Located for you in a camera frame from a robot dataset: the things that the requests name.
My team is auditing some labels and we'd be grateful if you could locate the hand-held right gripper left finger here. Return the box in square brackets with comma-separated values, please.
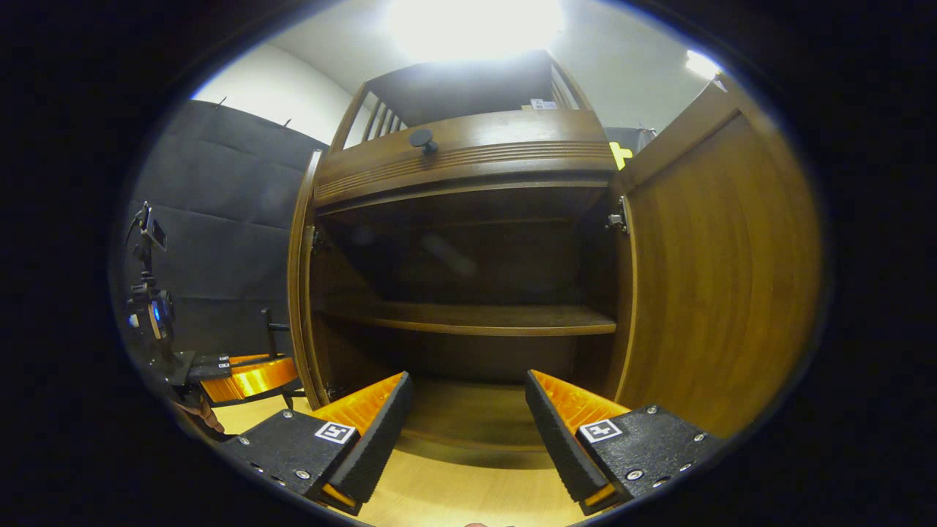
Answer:
[220, 371, 414, 517]

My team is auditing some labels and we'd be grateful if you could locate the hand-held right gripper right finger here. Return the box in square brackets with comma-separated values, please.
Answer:
[525, 369, 729, 517]

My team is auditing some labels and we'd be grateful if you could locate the black door handle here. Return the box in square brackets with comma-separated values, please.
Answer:
[261, 307, 291, 359]

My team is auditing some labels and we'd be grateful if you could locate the wooden shoe cabinet door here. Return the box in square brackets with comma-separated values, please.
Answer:
[611, 73, 826, 440]
[287, 150, 328, 411]

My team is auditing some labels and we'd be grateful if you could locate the wooden double-door shoe cabinet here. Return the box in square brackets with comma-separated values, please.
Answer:
[307, 50, 638, 451]

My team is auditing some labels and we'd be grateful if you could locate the wooden inner shelf board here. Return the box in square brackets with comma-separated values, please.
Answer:
[315, 300, 618, 337]

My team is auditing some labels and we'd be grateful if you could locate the small ceiling light panel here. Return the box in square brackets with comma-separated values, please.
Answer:
[684, 49, 723, 81]

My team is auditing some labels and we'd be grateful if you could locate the large ceiling light panel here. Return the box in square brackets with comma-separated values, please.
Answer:
[384, 0, 568, 63]

